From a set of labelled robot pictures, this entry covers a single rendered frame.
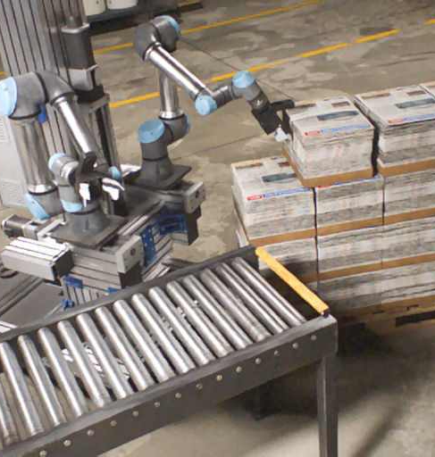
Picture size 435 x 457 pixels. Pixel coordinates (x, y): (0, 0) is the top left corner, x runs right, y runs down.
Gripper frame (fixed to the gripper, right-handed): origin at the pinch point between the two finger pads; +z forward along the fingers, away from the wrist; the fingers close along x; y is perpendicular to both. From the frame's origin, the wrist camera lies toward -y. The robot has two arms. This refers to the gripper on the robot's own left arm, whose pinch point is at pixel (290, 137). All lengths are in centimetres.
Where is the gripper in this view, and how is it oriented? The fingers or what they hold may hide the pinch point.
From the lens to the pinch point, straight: 296.7
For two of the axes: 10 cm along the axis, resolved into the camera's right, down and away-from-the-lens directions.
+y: -8.0, 5.7, 1.8
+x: 1.7, 5.0, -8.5
